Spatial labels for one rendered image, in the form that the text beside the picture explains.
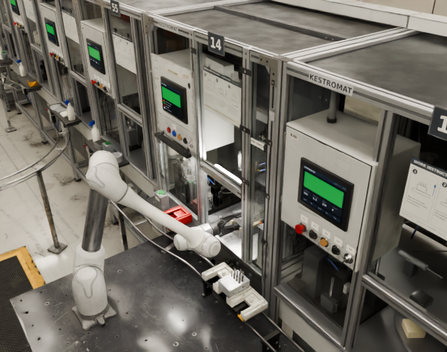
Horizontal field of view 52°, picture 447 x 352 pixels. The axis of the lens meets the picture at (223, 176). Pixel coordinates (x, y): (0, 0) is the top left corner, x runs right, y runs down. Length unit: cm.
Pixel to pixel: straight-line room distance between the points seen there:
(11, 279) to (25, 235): 60
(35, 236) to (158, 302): 210
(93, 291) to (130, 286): 34
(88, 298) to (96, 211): 43
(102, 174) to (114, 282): 83
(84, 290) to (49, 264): 170
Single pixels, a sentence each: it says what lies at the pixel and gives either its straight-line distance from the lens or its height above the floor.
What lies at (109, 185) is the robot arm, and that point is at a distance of 214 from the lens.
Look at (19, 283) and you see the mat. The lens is 400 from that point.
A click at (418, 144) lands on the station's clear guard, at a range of 148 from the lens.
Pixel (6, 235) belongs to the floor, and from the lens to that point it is 459.
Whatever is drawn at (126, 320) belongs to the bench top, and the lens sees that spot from 254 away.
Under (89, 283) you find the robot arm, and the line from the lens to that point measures 242.
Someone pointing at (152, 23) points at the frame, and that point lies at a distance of 258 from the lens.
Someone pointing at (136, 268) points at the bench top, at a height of 68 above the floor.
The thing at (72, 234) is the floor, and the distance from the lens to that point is 437.
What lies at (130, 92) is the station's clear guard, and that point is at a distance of 313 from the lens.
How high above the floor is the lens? 253
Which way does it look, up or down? 31 degrees down
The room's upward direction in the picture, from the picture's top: 1 degrees counter-clockwise
